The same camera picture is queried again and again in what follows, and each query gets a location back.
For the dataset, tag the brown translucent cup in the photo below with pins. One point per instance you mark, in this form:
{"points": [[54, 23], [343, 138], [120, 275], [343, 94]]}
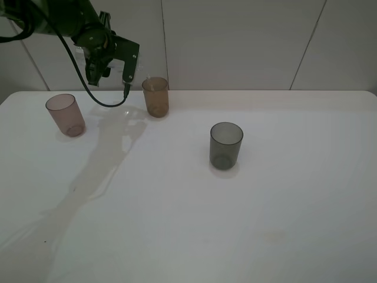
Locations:
{"points": [[155, 91]]}

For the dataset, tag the grey translucent cup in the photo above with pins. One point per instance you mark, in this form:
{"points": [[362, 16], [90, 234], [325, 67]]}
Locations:
{"points": [[225, 142]]}

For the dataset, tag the pink translucent cup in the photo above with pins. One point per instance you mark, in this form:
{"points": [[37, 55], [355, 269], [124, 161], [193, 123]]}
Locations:
{"points": [[66, 113]]}

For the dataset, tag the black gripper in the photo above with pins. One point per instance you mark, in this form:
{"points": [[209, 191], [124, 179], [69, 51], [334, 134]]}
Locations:
{"points": [[98, 46]]}

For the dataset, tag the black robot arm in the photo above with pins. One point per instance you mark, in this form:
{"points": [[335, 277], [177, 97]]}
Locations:
{"points": [[77, 20]]}

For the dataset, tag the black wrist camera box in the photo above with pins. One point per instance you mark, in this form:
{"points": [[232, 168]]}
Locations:
{"points": [[126, 51]]}

